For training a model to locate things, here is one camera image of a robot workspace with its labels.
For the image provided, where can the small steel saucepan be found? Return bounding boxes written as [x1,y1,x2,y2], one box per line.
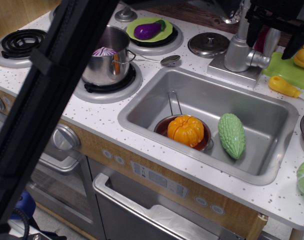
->
[154,90,213,152]

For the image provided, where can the silver toy faucet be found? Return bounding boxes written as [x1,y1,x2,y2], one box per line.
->
[207,0,273,88]

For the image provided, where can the rear stove burner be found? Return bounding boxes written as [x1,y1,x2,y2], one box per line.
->
[128,23,184,56]

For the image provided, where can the green toy bitter gourd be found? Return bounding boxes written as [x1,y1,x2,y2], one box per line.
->
[218,113,246,160]

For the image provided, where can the orange toy pumpkin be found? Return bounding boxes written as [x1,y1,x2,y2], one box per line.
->
[167,115,204,148]

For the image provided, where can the green cutting board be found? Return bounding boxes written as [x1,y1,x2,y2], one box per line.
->
[261,52,304,90]

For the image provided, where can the steel cooking pot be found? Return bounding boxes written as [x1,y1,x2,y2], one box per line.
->
[81,25,133,86]

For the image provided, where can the red toy vegetable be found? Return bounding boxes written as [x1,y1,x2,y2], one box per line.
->
[253,28,270,53]

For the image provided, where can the front stove burner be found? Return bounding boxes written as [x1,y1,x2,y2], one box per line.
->
[73,63,143,104]

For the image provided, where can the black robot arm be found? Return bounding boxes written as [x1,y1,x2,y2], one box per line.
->
[0,0,304,231]

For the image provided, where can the steel pot lid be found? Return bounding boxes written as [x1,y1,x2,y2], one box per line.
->
[187,32,230,58]

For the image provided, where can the toy oven door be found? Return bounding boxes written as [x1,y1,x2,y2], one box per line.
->
[0,111,100,226]

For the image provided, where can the silver toy sink basin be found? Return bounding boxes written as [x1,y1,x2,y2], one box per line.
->
[118,67,299,185]

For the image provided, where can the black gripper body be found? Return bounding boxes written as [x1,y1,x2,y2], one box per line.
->
[246,0,304,33]

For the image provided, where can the purple toy onion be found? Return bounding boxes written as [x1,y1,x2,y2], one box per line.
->
[92,46,117,57]

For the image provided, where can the toy dishwasher door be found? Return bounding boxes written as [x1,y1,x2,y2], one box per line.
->
[92,172,245,240]

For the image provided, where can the grey oven knob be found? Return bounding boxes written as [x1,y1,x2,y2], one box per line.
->
[51,123,81,151]

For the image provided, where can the stove burner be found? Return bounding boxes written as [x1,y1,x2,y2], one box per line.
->
[128,23,184,56]
[73,63,143,104]

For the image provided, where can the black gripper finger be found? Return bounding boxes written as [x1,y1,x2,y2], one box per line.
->
[281,32,304,60]
[246,17,263,48]

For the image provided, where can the purple toy eggplant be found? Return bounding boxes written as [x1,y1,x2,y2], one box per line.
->
[133,19,166,40]

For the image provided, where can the grey stove knob top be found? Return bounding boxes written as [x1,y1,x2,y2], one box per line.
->
[114,6,138,23]

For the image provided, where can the yellow toy squash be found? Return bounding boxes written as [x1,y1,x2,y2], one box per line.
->
[268,75,301,98]

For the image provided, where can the steel spoon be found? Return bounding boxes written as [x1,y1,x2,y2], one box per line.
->
[134,55,181,66]

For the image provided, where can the green plate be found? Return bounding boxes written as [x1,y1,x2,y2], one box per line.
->
[125,17,173,43]

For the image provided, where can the black coil burner left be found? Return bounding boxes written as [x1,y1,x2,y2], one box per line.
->
[0,29,47,69]

